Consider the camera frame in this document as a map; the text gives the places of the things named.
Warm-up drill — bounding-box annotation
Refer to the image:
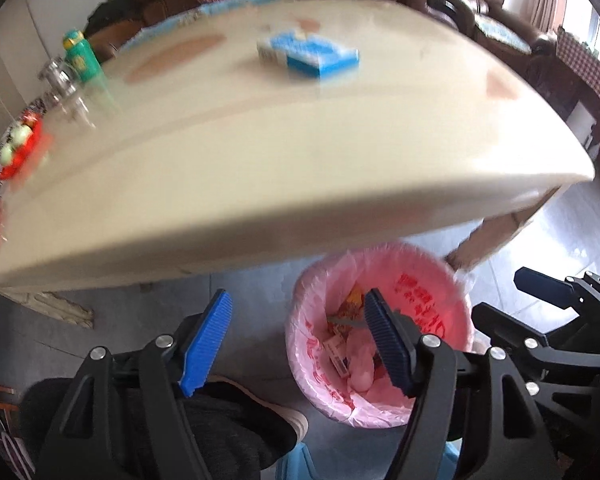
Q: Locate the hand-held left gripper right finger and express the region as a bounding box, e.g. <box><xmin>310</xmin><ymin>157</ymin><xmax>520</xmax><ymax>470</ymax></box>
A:
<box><xmin>364</xmin><ymin>288</ymin><xmax>556</xmax><ymax>480</ymax></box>

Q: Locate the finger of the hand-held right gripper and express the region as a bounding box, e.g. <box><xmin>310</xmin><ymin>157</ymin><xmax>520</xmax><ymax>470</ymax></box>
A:
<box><xmin>514</xmin><ymin>267</ymin><xmax>600</xmax><ymax>311</ymax></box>
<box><xmin>472</xmin><ymin>302</ymin><xmax>600</xmax><ymax>401</ymax></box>

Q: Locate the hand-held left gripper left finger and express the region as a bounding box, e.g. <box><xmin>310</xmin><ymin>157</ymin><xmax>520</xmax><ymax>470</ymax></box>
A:
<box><xmin>35</xmin><ymin>288</ymin><xmax>233</xmax><ymax>480</ymax></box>

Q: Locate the pink-lined trash bin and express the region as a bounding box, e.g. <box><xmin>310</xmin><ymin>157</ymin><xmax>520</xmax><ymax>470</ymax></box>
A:
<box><xmin>285</xmin><ymin>242</ymin><xmax>476</xmax><ymax>428</ymax></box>

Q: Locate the red white small box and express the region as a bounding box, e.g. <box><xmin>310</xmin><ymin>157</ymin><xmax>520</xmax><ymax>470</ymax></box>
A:
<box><xmin>327</xmin><ymin>337</ymin><xmax>353</xmax><ymax>376</ymax></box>

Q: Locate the red yellow snack packet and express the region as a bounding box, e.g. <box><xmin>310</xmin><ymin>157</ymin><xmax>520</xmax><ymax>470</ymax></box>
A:
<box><xmin>342</xmin><ymin>284</ymin><xmax>368</xmax><ymax>313</ymax></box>

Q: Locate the brown table leg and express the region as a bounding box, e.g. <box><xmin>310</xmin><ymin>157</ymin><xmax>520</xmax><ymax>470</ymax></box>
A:
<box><xmin>445</xmin><ymin>187</ymin><xmax>561</xmax><ymax>271</ymax></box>

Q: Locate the person's dark trouser leg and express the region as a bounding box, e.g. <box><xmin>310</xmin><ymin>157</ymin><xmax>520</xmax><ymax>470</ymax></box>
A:
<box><xmin>20</xmin><ymin>377</ymin><xmax>301</xmax><ymax>480</ymax></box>

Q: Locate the person's beige shoe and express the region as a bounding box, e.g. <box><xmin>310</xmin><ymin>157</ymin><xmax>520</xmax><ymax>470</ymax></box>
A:
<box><xmin>215</xmin><ymin>375</ymin><xmax>309</xmax><ymax>453</ymax></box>

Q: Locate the carved cream table foot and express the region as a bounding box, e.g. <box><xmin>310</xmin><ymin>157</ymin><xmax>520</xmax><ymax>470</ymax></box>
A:
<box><xmin>27</xmin><ymin>290</ymin><xmax>95</xmax><ymax>330</ymax></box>

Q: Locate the blue plastic stool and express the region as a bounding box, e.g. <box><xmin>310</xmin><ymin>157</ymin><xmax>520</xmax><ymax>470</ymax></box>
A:
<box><xmin>275</xmin><ymin>437</ymin><xmax>463</xmax><ymax>480</ymax></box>

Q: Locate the cream table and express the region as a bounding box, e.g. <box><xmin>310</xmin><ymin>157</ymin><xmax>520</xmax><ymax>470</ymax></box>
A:
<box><xmin>0</xmin><ymin>0</ymin><xmax>597</xmax><ymax>291</ymax></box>

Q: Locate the red checkered cloth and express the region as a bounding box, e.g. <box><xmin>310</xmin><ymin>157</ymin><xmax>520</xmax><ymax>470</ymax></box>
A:
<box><xmin>555</xmin><ymin>25</ymin><xmax>600</xmax><ymax>128</ymax></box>

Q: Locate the blue patterned seat mat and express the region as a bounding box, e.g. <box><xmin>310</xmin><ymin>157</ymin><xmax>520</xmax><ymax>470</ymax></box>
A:
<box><xmin>472</xmin><ymin>14</ymin><xmax>532</xmax><ymax>54</ymax></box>

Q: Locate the clear glass jar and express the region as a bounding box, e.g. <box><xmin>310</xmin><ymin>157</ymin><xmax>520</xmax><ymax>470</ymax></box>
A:
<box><xmin>62</xmin><ymin>94</ymin><xmax>99</xmax><ymax>129</ymax></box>
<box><xmin>37</xmin><ymin>57</ymin><xmax>79</xmax><ymax>100</ymax></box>

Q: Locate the red object with green balls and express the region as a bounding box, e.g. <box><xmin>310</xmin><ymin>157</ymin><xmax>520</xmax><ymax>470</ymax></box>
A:
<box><xmin>0</xmin><ymin>110</ymin><xmax>49</xmax><ymax>182</ymax></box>

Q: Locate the blue white carton box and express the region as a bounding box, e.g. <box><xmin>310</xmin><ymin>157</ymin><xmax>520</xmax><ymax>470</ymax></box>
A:
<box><xmin>256</xmin><ymin>30</ymin><xmax>361</xmax><ymax>81</ymax></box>

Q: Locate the green bottle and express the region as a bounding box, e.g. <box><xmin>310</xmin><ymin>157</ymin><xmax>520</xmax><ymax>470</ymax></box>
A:
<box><xmin>62</xmin><ymin>29</ymin><xmax>113</xmax><ymax>108</ymax></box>

